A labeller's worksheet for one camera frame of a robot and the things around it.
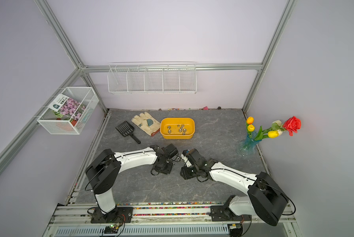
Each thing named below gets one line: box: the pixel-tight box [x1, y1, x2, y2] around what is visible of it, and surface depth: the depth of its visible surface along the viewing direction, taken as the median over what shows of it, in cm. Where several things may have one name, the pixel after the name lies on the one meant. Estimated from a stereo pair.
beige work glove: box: [131, 111, 161, 137], surface depth 114 cm
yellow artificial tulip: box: [247, 123, 256, 134], surface depth 73 cm
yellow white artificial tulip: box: [267, 129, 283, 139], surface depth 71 cm
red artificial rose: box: [282, 116, 302, 137], surface depth 63 cm
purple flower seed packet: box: [47, 93, 87, 121], surface depth 75 cm
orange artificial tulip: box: [246, 116, 255, 125], surface depth 75 cm
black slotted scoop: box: [115, 120, 141, 145], surface depth 110 cm
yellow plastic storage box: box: [160, 117, 196, 140], surface depth 110 cm
